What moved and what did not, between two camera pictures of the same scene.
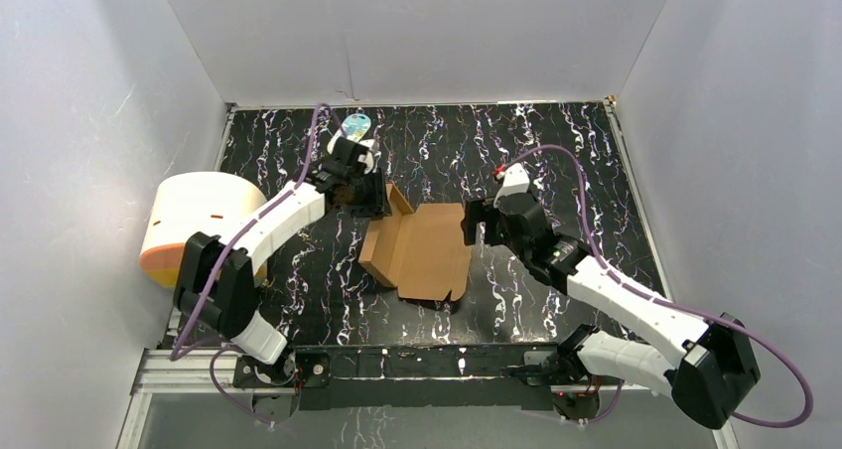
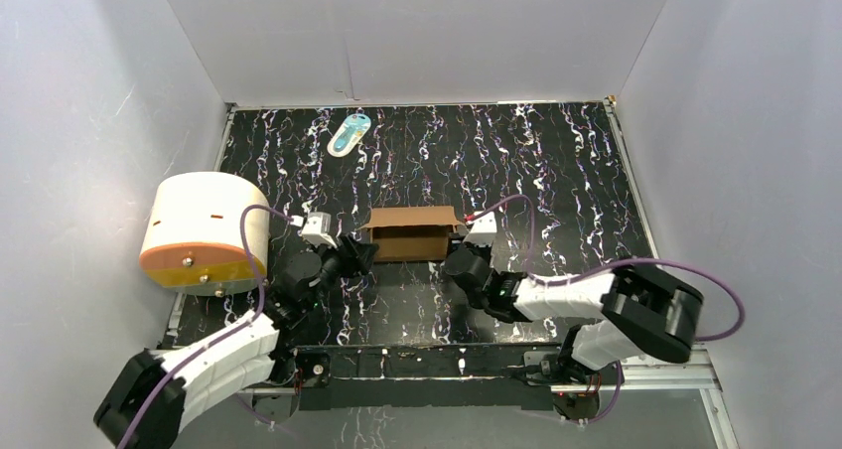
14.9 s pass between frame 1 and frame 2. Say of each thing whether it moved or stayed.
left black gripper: moved
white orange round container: stayed
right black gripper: moved
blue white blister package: stayed
